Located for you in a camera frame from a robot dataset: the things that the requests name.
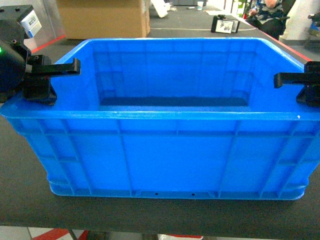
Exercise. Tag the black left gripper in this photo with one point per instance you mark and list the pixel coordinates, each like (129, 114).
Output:
(37, 81)

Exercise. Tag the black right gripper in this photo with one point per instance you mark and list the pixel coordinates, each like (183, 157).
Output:
(310, 93)

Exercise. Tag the large blue plastic crate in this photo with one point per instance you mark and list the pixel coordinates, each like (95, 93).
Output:
(174, 118)

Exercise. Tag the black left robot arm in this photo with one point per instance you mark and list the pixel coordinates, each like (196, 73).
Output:
(20, 70)

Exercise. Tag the brown cardboard box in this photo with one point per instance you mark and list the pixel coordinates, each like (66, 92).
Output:
(90, 19)

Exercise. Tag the seated person floral shirt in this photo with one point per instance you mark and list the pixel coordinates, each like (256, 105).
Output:
(269, 16)

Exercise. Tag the black framed picture case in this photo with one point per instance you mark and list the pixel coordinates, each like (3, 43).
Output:
(225, 25)

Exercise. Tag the white paper cup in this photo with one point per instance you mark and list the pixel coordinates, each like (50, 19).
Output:
(200, 5)

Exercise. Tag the white plastic object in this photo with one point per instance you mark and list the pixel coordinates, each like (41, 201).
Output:
(161, 7)

